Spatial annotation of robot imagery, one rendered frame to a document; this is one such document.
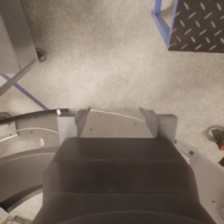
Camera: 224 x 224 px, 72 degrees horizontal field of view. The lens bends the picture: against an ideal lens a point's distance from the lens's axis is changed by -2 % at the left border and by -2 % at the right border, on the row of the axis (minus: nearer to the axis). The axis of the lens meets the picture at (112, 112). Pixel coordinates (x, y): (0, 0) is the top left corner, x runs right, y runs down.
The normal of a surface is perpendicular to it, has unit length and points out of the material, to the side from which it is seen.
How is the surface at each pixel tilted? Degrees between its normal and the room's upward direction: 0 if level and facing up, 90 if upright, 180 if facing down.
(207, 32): 0
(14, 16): 0
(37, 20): 0
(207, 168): 90
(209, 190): 90
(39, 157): 16
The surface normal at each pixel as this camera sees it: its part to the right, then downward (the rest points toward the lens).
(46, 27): -0.11, 0.64
